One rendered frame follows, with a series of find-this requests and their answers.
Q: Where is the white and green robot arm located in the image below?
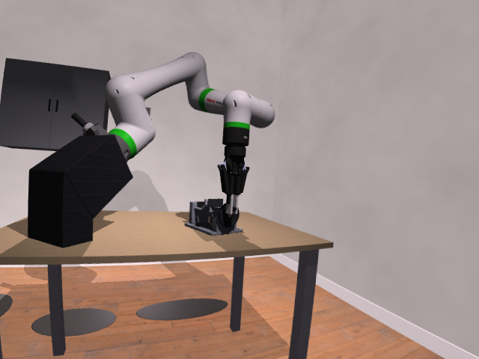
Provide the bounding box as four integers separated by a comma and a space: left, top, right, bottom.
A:
71, 52, 275, 162

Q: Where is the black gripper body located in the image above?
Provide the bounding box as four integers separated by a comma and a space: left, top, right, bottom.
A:
224, 145, 246, 173

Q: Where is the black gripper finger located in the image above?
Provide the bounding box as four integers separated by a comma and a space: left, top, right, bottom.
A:
232, 163, 250, 214
218, 161, 237, 214

